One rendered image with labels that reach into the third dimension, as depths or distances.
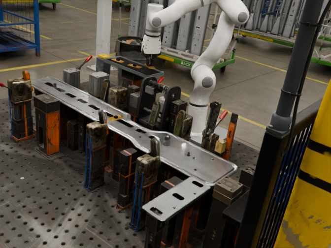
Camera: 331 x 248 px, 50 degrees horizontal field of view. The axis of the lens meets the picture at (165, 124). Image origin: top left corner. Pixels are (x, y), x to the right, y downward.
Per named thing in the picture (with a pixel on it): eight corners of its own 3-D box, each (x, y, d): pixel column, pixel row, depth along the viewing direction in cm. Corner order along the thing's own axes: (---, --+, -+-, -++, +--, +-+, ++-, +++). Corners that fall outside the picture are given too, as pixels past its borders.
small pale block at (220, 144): (203, 206, 173) (215, 140, 158) (207, 203, 176) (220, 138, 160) (209, 209, 171) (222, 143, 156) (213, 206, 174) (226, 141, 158)
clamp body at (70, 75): (60, 121, 237) (59, 69, 222) (74, 117, 245) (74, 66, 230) (69, 126, 232) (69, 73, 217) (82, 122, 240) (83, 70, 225)
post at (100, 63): (93, 120, 245) (95, 57, 226) (101, 117, 250) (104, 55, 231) (100, 124, 240) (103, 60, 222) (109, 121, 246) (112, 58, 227)
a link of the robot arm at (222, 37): (190, 83, 207) (185, 74, 221) (208, 91, 210) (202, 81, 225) (233, 1, 189) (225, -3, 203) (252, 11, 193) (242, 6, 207)
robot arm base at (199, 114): (189, 120, 238) (192, 95, 230) (214, 130, 229) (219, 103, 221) (174, 130, 224) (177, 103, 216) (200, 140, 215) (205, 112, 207)
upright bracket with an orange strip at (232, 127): (212, 205, 175) (231, 112, 153) (213, 204, 176) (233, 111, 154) (216, 208, 173) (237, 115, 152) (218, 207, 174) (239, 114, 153)
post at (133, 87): (122, 148, 215) (127, 85, 197) (128, 145, 218) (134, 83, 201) (128, 151, 212) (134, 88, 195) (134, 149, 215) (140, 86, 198)
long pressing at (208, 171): (19, 83, 212) (19, 80, 212) (52, 77, 228) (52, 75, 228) (211, 189, 137) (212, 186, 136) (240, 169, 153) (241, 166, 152)
